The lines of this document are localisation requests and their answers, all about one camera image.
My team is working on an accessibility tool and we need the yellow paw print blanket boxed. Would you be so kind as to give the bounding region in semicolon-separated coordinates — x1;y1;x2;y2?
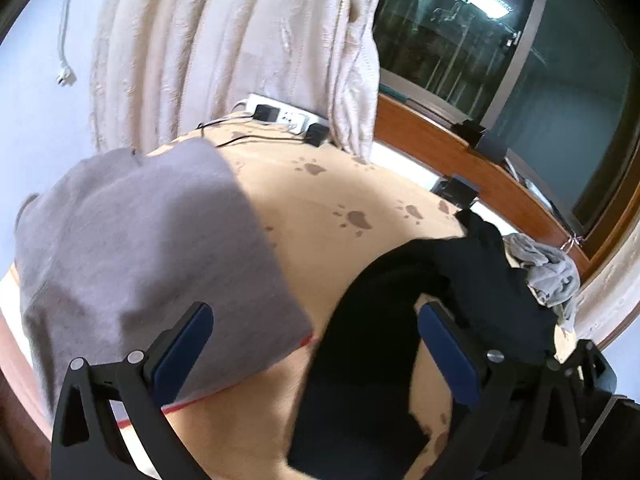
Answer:
0;123;582;480

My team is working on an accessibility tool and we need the grey garment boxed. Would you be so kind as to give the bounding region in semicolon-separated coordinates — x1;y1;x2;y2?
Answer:
503;233;580;332

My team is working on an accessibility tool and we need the beige curtain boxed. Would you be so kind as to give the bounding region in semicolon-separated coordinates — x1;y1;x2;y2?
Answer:
91;0;380;157
575;226;639;344

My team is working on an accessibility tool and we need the grey pillow red trim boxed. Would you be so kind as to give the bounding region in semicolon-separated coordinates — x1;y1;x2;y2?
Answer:
15;138;312;413

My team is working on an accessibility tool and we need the black knit sweater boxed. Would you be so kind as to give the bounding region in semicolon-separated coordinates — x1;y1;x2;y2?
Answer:
286;209;555;479

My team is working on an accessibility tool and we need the right beige curtain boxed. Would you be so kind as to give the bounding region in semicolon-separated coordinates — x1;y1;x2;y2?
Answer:
575;226;639;344

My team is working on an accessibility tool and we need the black box on bed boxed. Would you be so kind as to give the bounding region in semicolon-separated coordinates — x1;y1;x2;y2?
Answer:
431;176;480;209

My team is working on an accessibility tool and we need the black power adapter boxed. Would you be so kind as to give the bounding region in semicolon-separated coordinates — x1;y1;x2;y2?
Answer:
303;122;330;148

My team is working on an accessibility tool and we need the dark box on sill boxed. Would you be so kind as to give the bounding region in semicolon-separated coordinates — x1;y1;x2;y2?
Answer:
451;119;508;165

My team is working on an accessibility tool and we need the left beige curtain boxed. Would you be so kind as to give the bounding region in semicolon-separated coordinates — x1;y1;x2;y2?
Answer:
91;0;380;157

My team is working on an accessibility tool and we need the white power strip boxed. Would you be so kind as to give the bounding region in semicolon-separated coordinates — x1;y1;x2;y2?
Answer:
232;93;329;136

